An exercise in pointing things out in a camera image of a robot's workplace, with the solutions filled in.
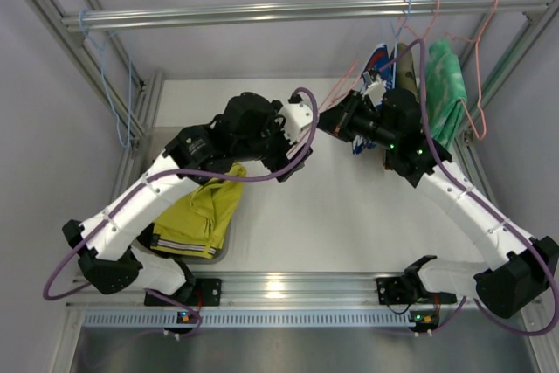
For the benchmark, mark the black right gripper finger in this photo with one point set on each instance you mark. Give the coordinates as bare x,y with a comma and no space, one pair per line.
351,103
332,122

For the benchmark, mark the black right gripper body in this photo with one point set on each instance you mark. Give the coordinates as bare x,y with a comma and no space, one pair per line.
339,115

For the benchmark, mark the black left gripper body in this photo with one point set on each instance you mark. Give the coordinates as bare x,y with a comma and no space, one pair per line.
287,163

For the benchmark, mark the pink hanger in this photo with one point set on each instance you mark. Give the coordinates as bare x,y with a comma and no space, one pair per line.
349,79
475,42
425,28

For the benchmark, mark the yellow-green trousers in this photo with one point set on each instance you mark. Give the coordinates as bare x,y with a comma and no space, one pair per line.
201,216

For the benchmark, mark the black trousers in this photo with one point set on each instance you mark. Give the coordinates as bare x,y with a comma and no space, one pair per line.
147,238

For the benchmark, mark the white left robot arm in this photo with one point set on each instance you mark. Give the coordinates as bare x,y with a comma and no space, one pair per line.
251,128

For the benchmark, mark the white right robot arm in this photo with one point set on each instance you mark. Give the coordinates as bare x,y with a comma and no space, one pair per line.
516,267

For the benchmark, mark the green tie-dye trousers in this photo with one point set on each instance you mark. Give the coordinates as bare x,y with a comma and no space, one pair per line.
446,92

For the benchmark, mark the pink hanger under camouflage shorts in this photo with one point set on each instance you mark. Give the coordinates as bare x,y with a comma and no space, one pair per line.
425,28

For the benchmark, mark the blue hanger under patterned shorts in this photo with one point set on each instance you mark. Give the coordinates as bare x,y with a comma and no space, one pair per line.
391,81

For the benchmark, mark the pink hanger under green trousers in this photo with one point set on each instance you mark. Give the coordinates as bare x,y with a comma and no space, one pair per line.
475,42

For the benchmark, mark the blue patterned shorts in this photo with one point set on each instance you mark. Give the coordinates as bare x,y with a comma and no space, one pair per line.
378,58

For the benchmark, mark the camouflage shorts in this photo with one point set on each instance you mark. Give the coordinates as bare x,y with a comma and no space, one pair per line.
405,78

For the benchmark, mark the clear plastic bin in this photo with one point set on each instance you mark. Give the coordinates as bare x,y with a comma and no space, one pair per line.
227,233

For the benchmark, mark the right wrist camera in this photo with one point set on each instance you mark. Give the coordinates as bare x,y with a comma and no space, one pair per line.
373,86

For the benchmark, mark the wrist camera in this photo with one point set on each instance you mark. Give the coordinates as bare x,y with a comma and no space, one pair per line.
373,86
296,120

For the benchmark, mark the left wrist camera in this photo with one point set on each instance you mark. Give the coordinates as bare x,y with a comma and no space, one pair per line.
296,120

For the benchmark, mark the aluminium corner bracket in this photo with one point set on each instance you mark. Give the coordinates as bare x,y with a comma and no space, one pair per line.
468,137

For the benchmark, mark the front aluminium rail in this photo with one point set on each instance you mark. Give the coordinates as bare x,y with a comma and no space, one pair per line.
260,291

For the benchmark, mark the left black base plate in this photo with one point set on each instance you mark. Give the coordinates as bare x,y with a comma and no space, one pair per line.
205,292

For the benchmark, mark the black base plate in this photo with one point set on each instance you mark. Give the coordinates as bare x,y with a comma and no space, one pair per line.
394,290
205,292

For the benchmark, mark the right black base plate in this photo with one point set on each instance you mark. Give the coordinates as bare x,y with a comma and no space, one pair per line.
394,290

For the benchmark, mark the aluminium hanging rail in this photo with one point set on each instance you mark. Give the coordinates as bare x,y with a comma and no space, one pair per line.
117,20

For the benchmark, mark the slotted cable duct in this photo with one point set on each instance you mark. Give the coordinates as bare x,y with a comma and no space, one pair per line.
367,318

